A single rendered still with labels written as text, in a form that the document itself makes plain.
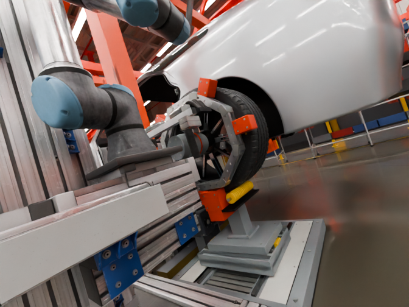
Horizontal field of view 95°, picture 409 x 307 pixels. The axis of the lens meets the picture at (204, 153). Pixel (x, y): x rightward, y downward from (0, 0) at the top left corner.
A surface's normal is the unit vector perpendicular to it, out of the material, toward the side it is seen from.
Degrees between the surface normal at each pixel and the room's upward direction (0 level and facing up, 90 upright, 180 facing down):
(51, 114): 97
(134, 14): 179
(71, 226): 90
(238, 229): 90
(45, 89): 97
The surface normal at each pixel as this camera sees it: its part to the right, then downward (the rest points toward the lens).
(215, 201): -0.60, 0.17
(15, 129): 0.73, -0.25
